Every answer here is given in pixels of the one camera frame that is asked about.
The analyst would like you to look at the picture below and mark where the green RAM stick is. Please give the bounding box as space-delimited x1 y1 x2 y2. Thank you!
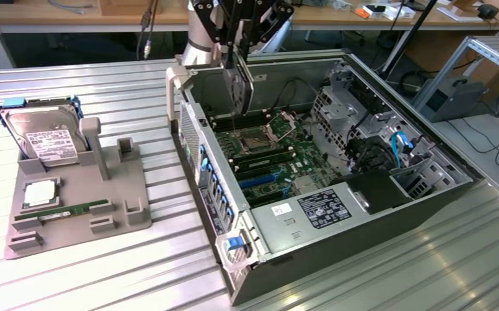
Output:
17 199 109 221

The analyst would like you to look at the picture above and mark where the CPU socket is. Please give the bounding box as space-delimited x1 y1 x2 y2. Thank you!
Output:
235 129 275 153

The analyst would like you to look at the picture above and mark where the grey plastic parts rack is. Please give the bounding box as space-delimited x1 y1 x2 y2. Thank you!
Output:
3 117 153 260

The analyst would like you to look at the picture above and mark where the long black expansion slot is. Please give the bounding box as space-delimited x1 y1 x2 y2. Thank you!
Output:
234 167 275 181

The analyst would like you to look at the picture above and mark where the small white box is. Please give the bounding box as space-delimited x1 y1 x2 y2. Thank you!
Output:
381 5 415 19

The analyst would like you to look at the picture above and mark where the orange white small device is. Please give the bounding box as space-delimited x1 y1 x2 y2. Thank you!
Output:
354 5 387 20

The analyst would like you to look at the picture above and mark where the wooden desk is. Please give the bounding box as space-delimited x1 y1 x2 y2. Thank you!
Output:
0 0 499 33

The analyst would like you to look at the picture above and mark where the dark RAM stick white label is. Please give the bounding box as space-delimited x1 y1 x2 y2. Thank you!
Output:
234 154 295 171

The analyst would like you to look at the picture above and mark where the blue disk carrier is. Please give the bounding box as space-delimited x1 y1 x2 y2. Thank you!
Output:
0 95 86 156

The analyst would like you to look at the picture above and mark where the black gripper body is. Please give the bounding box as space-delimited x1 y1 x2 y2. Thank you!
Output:
215 0 275 21

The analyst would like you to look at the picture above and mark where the silver chipset heatsink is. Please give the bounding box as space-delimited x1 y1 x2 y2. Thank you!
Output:
293 176 318 192

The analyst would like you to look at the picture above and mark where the low profile graphics card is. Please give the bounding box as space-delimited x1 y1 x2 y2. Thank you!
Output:
221 53 257 117

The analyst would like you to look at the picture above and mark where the silver disk bay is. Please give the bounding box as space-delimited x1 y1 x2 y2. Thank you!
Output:
386 157 470 201

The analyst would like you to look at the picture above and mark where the silver hard disk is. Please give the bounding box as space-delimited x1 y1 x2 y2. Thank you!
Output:
6 105 81 168

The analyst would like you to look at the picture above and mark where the silver socket cover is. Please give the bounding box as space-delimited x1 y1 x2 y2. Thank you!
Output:
265 109 297 142

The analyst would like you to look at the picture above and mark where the black coiled cable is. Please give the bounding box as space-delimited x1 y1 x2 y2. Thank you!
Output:
398 69 427 95

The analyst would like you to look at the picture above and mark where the black pole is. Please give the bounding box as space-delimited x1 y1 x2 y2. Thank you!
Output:
379 0 439 74

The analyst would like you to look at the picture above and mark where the blue expansion slot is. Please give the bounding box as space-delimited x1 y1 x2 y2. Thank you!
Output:
237 173 278 189

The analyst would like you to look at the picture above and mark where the black plastic shroud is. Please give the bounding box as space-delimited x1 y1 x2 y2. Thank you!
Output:
343 168 414 215

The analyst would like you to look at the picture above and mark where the grey equipment box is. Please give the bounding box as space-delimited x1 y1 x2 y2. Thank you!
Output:
415 77 490 123

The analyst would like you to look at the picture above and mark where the black power adapter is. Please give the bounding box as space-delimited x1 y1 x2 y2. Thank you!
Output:
477 3 499 19

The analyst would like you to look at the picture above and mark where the silver power supply unit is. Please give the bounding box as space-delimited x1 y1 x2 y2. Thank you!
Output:
247 181 370 257

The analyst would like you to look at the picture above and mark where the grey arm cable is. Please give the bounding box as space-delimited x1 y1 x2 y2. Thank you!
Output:
135 0 159 62

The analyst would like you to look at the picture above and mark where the wood and white block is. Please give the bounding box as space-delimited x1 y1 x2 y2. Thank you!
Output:
435 0 483 23

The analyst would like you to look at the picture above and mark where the open black PC case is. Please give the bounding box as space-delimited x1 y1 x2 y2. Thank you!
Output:
165 48 485 307

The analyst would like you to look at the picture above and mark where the green Dell motherboard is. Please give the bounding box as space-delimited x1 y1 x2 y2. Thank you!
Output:
211 111 353 208

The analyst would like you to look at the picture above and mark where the silver CPU chip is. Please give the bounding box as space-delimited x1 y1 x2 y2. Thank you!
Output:
22 180 59 208

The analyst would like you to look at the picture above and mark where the blue SATA wire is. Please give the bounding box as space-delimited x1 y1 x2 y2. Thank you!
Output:
389 128 411 169

